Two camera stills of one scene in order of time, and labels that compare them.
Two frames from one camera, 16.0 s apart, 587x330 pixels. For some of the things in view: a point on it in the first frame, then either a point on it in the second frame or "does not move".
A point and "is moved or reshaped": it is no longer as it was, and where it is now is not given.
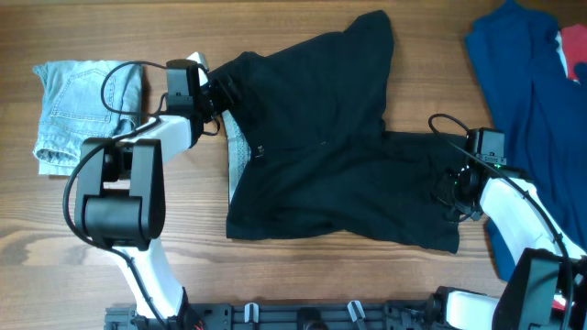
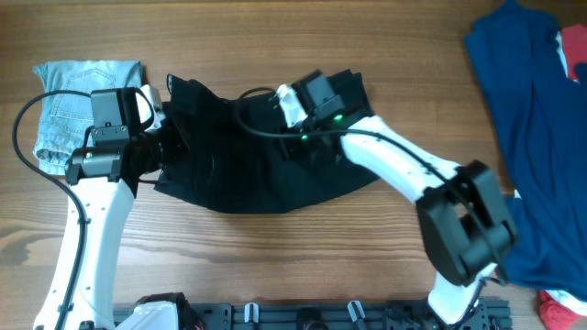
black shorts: [305, 153] is moved or reshaped
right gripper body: [448, 192] to [292, 144]
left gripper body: [222, 94] to [171, 144]
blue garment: [519, 61] does not move
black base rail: [425, 315] does not move
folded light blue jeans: [83, 99] does not move
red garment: [573, 47] does not move
